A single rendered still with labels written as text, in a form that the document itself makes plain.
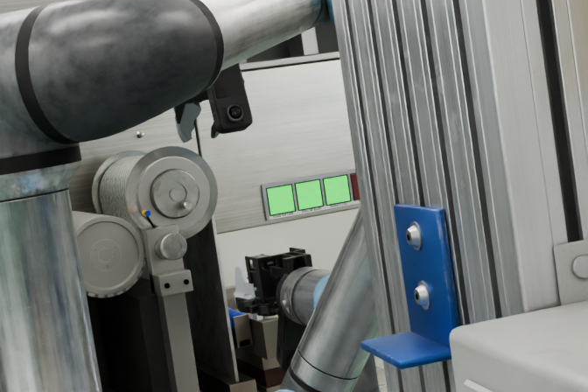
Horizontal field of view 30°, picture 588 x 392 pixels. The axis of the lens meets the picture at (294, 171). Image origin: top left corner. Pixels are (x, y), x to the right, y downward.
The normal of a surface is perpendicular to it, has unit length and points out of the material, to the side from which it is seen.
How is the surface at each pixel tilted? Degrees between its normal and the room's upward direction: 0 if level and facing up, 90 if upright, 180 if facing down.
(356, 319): 104
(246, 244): 90
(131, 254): 90
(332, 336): 93
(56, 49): 74
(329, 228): 90
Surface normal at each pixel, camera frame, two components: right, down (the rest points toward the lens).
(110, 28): 0.22, -0.47
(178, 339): 0.38, 0.00
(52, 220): 0.77, -0.07
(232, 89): 0.34, -0.22
